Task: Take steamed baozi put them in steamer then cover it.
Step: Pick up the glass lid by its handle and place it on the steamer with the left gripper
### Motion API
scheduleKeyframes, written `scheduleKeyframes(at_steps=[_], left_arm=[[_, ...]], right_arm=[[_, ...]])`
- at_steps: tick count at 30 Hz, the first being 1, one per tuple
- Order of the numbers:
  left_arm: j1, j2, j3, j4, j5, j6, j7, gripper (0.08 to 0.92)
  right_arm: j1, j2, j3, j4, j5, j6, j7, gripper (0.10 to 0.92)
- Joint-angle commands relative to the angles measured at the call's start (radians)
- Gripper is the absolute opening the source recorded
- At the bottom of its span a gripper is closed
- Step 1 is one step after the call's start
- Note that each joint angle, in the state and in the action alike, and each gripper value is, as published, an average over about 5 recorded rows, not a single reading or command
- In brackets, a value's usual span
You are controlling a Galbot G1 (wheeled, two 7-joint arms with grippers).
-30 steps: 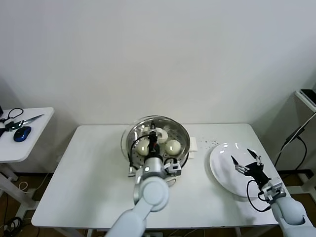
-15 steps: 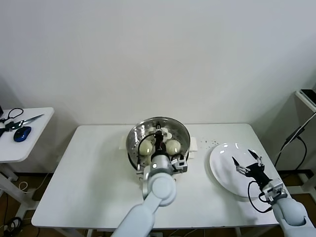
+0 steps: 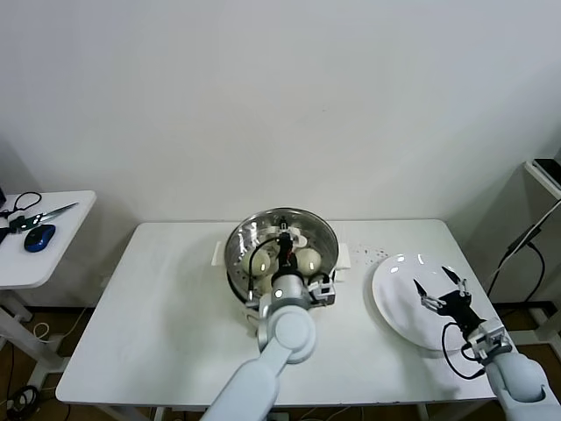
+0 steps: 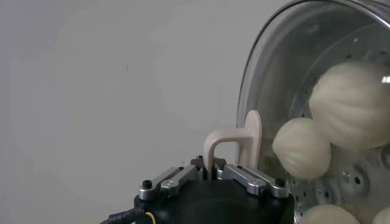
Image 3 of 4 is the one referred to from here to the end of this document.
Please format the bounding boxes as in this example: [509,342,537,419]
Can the stainless steel steamer basket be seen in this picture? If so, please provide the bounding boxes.
[212,209,353,303]

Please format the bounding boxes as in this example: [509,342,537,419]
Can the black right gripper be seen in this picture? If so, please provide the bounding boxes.
[414,266,486,335]

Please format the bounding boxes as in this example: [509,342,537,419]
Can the white coiled floor cable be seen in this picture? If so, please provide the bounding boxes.
[33,305,89,342]

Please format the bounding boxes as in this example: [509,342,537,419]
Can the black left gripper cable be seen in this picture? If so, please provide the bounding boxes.
[245,236,286,303]

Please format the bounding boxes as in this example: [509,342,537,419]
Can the black tablet device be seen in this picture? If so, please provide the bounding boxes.
[533,158,561,190]

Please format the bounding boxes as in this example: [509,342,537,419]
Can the black cable with adapter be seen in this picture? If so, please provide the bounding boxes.
[486,224,547,308]

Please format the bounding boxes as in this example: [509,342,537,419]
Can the small green lit board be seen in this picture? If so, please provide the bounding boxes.
[11,213,41,233]

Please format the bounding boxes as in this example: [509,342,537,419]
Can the white round plate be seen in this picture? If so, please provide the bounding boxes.
[371,253,482,352]

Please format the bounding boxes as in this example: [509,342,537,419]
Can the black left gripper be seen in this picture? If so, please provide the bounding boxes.
[275,218,299,274]

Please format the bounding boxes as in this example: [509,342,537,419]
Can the white side table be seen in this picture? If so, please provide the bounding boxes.
[0,189,98,396]

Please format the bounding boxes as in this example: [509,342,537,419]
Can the blue computer mouse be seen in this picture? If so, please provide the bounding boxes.
[24,223,58,253]

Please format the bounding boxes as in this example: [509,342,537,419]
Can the white hanging cable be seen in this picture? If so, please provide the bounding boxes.
[487,203,561,286]

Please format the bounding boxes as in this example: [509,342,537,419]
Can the white shelf stand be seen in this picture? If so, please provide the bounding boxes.
[524,160,561,203]

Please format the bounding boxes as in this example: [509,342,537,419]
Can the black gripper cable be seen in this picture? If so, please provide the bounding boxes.
[440,322,486,381]
[245,236,286,303]

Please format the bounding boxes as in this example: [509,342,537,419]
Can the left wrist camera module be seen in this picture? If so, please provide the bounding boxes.
[306,272,337,307]

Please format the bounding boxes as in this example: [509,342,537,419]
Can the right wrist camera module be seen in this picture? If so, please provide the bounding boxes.
[464,318,513,361]

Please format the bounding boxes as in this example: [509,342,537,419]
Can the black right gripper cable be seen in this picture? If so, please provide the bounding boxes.
[440,322,486,381]

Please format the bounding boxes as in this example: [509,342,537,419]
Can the black handled scissors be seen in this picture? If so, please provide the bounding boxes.
[0,191,82,223]

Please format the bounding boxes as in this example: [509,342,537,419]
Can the white steamed baozi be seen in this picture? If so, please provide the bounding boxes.
[294,247,323,275]
[241,249,273,277]
[253,275,277,296]

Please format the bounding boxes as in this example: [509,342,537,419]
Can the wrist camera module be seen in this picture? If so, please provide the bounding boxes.
[464,318,513,361]
[306,272,337,307]

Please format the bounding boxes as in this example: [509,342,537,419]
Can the black floor cables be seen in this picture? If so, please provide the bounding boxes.
[0,341,43,421]

